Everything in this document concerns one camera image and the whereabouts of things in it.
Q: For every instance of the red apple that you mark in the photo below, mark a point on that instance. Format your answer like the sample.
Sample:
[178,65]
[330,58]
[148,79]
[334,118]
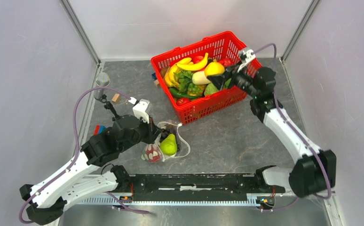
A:
[197,59]
[152,153]
[226,62]

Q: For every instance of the clear zip top bag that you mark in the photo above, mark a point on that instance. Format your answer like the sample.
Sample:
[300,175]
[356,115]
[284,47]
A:
[184,147]

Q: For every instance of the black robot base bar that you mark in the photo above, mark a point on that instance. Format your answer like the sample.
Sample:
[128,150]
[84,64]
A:
[195,187]

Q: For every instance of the yellow lemon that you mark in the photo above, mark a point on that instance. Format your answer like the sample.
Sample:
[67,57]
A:
[214,69]

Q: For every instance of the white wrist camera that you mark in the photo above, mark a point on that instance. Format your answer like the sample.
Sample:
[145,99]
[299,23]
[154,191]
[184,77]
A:
[141,109]
[246,56]

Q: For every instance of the yellow banana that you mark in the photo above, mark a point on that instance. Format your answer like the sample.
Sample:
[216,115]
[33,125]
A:
[195,67]
[170,79]

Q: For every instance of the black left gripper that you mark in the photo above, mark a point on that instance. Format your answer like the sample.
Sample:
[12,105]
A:
[153,130]

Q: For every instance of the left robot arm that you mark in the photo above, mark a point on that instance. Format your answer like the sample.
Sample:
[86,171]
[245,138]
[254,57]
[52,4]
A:
[47,201]

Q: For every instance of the dark grape bunch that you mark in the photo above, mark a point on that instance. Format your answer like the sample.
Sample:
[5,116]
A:
[169,130]

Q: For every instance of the red blue toy brick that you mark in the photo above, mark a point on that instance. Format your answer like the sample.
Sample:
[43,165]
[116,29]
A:
[99,129]

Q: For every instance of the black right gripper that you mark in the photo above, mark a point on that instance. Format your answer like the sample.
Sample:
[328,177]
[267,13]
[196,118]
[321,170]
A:
[218,80]

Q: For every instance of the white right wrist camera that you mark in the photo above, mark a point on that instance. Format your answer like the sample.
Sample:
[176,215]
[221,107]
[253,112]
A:
[246,56]

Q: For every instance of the black mini tripod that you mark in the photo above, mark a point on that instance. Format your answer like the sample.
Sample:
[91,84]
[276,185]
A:
[108,106]

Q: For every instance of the small wooden block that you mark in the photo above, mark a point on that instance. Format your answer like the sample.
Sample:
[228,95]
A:
[116,98]

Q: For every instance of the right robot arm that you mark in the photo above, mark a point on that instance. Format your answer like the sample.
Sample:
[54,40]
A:
[314,171]

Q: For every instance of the red plastic basket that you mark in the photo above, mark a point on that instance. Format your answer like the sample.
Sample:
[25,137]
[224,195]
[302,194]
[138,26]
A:
[219,46]

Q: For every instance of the white long squash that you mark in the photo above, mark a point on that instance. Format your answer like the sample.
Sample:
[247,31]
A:
[199,78]

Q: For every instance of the green lime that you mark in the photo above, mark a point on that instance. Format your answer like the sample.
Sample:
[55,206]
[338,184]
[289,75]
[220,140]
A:
[169,145]

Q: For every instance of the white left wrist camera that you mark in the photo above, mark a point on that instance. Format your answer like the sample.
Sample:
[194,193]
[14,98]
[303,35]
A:
[141,109]

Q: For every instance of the dark green cucumber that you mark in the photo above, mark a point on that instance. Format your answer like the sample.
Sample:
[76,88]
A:
[178,94]

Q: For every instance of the green lettuce leaf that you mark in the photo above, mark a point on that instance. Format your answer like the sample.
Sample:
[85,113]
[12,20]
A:
[184,78]

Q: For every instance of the green grape bunch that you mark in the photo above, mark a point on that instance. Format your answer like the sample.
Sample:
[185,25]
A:
[195,90]

